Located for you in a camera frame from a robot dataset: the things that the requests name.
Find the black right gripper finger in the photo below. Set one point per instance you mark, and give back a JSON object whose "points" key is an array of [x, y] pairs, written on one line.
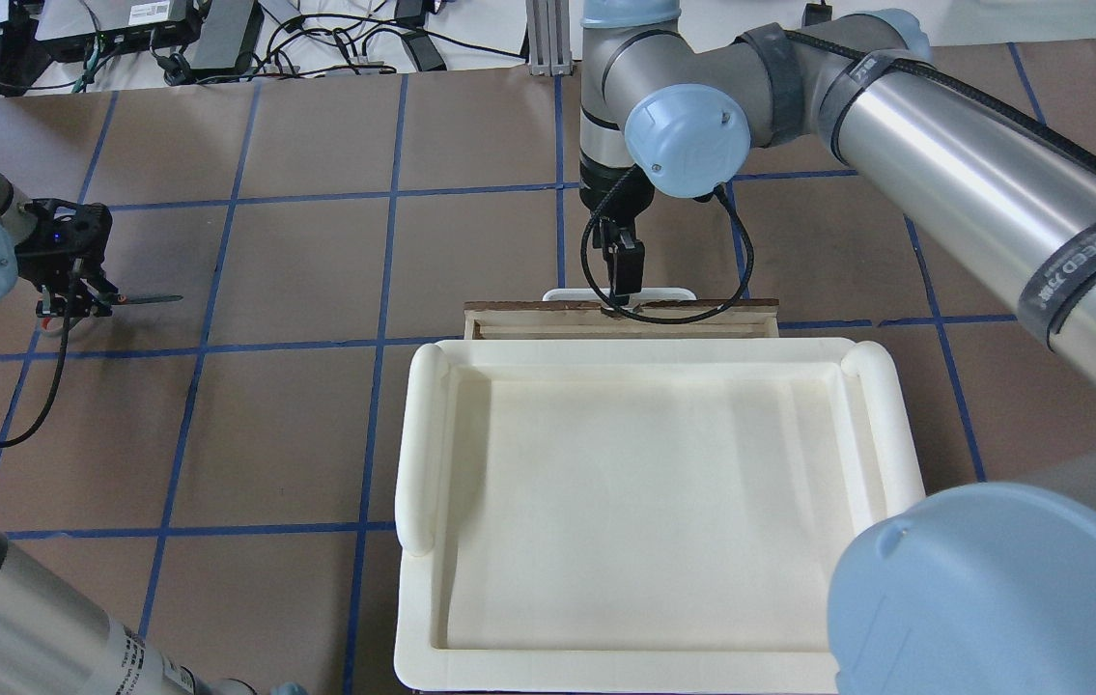
{"points": [[628, 260], [605, 235]]}

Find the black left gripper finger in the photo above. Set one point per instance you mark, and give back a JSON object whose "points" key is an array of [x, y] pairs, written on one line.
{"points": [[51, 306], [103, 295]]}

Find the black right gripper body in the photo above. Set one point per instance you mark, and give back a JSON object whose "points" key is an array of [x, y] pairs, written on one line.
{"points": [[614, 197]]}

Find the large black power brick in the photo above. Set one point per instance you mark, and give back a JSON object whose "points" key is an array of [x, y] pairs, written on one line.
{"points": [[227, 43]]}

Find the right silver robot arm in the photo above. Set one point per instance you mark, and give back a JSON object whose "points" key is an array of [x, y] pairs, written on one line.
{"points": [[988, 588]]}

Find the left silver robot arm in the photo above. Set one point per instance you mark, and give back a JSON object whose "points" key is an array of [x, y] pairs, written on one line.
{"points": [[53, 640]]}

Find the aluminium frame post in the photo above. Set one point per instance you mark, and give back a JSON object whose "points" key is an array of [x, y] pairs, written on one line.
{"points": [[548, 31]]}

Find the brown paper table mat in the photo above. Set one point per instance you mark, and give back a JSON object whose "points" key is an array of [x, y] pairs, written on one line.
{"points": [[219, 472]]}

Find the cream plastic tray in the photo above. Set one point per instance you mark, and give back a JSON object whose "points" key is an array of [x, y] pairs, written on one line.
{"points": [[638, 515]]}

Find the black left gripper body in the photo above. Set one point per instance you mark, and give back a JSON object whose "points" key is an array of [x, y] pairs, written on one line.
{"points": [[72, 291]]}

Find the orange grey handled scissors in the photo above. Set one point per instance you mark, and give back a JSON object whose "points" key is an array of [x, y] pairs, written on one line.
{"points": [[73, 318]]}

